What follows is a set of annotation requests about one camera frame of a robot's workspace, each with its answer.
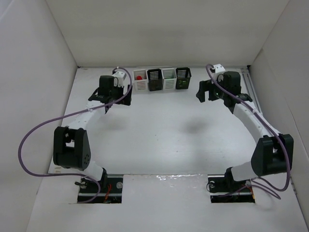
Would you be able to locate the black slotted bin far right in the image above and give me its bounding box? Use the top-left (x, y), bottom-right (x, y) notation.
top-left (175, 67), bottom-right (192, 89)

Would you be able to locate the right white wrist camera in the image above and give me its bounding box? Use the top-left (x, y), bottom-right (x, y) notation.
top-left (210, 64), bottom-right (225, 81)

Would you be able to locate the white slotted bin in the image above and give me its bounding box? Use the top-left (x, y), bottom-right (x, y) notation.
top-left (162, 68), bottom-right (177, 90)
top-left (133, 69), bottom-right (148, 91)

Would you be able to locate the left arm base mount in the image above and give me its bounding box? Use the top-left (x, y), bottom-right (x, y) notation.
top-left (74, 174), bottom-right (124, 204)

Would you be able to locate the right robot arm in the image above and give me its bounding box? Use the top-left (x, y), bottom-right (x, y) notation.
top-left (196, 72), bottom-right (294, 187)

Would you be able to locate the white slotted bin far left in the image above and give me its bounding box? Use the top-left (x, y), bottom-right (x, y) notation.
top-left (133, 69), bottom-right (148, 91)

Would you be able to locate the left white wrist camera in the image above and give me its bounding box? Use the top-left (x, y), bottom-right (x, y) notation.
top-left (112, 71), bottom-right (126, 87)

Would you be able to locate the black slotted bin centre left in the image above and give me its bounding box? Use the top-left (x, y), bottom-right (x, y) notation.
top-left (147, 69), bottom-right (163, 91)

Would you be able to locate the white slotted bin centre right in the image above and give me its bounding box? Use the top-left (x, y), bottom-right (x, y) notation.
top-left (162, 68), bottom-right (177, 90)

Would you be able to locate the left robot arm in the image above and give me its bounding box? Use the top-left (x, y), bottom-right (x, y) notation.
top-left (53, 71), bottom-right (132, 182)

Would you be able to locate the aluminium rail right side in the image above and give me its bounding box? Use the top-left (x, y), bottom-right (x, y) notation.
top-left (240, 66), bottom-right (261, 112)

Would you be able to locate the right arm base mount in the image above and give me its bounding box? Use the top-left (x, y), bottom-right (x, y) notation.
top-left (206, 174), bottom-right (255, 203)

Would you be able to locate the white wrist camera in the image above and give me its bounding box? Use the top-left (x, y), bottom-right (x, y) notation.
top-left (112, 71), bottom-right (126, 87)
top-left (210, 64), bottom-right (225, 81)

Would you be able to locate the black slotted bin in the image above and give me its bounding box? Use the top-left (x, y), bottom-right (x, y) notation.
top-left (147, 69), bottom-right (163, 91)
top-left (175, 67), bottom-right (192, 89)

